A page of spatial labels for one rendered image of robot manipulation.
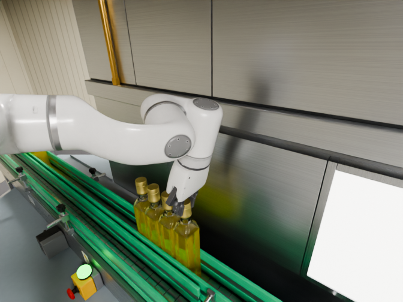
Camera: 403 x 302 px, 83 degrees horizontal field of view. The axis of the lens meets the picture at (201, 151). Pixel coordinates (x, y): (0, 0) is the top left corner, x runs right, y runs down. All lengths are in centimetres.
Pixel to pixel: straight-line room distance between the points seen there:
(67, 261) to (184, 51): 92
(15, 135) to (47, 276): 82
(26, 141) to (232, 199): 49
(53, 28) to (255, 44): 316
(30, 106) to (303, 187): 51
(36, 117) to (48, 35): 322
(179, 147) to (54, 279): 86
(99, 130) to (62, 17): 315
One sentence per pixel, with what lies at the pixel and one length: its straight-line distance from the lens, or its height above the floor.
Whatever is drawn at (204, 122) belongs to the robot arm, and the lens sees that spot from 41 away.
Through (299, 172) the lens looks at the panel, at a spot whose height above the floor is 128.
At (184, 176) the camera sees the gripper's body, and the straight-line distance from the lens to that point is 48.
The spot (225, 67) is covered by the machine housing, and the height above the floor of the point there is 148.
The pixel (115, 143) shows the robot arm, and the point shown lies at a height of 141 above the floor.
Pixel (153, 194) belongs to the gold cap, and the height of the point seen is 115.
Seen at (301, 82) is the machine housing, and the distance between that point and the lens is 51.
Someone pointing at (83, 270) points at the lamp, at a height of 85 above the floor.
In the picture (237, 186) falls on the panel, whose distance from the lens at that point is 63.
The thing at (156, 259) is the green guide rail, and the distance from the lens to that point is 76.
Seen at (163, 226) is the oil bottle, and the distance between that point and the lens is 69.
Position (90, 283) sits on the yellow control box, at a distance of 96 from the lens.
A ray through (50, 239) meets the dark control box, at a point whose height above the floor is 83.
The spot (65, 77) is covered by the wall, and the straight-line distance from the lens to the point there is 357.
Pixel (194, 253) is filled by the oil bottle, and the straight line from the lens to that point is 71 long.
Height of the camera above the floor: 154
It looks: 26 degrees down
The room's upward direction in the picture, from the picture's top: 2 degrees counter-clockwise
